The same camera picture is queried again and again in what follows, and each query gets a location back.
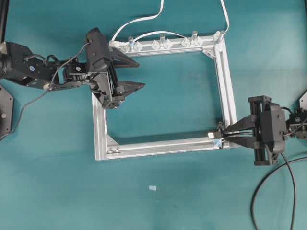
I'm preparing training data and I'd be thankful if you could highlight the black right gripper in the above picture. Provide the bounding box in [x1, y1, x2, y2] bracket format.
[223, 95, 286, 166]

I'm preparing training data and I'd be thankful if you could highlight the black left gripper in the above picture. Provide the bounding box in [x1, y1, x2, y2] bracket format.
[86, 27, 145, 109]

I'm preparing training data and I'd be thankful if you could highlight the black USB cable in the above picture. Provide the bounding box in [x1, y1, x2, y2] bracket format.
[222, 130, 307, 230]

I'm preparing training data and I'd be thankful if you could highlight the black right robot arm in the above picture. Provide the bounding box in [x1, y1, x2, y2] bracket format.
[219, 96, 307, 166]

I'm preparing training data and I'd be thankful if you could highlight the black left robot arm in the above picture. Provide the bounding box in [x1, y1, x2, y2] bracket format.
[0, 28, 145, 109]

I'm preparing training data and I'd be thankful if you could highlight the black zip tie loop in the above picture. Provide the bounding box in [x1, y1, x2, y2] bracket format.
[217, 122, 226, 149]

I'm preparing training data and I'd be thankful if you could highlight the blue tape piece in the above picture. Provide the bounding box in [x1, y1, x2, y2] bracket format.
[213, 139, 223, 148]

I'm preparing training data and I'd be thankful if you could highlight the white flat cable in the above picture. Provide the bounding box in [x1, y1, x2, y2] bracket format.
[109, 0, 231, 46]

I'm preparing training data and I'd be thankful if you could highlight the left arm grey cable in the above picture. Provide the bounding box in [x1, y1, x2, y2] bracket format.
[0, 39, 93, 138]

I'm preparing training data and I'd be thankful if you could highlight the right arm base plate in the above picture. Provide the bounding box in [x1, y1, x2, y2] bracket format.
[298, 91, 307, 112]

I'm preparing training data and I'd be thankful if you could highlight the aluminium extrusion frame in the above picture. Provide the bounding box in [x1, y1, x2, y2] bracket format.
[92, 30, 241, 161]

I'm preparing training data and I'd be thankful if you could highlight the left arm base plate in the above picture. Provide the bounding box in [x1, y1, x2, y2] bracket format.
[0, 85, 14, 138]

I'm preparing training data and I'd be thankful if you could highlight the black vertical rail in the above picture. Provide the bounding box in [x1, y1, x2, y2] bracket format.
[0, 0, 10, 43]

